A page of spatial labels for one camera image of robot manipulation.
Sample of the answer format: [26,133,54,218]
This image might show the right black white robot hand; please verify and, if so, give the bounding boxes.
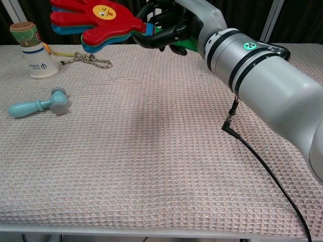
[132,0,227,56]

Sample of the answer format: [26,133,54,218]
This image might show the red hand clapper green handle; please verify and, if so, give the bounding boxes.
[49,0,200,54]

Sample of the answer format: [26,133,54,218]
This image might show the black curtain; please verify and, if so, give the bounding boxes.
[274,0,323,44]
[0,0,55,45]

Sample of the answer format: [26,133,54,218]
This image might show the beige waffle tablecloth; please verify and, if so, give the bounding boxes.
[0,43,323,239]

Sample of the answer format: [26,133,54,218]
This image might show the light blue toy hammer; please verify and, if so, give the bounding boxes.
[7,87,68,119]

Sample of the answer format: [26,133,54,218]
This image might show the white paper cup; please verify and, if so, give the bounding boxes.
[22,41,59,81]

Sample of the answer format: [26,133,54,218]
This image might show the brown green paper cup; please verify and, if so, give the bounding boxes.
[9,22,42,48]

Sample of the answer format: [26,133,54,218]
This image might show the braided beige rope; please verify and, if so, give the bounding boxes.
[60,51,113,70]

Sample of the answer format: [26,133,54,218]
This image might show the silver aluminium post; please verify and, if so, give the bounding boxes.
[260,0,284,42]

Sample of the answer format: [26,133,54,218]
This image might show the yellow orange toy with strap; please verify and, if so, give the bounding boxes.
[41,41,76,57]

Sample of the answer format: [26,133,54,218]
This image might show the black arm cable with plug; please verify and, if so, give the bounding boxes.
[221,95,313,239]

